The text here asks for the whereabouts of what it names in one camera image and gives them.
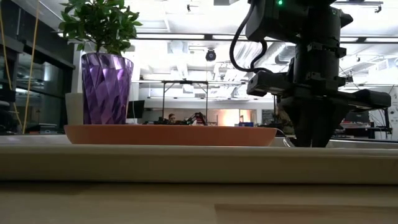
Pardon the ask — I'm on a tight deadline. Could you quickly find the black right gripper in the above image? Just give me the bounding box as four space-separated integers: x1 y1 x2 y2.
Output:
247 40 392 147

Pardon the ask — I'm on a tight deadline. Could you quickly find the orange plate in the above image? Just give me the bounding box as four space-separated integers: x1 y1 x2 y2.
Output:
63 124 278 147

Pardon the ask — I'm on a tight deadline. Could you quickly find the purple faceted plastic cup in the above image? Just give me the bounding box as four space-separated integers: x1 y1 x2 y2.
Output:
81 52 134 126

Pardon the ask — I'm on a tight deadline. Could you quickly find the black monitor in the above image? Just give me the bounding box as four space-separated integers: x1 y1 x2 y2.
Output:
126 100 146 119

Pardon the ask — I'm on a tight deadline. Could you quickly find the green plant in white pot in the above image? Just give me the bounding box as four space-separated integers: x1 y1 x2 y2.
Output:
58 0 143 126

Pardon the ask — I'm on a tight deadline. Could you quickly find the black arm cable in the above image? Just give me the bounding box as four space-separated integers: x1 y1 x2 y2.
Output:
229 0 274 74

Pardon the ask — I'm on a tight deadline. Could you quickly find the black metal frame stand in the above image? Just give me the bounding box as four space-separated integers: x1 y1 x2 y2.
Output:
161 80 209 125

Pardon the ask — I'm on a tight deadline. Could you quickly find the yellow cord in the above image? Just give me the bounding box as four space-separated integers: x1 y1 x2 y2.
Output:
0 0 23 128
22 0 40 134

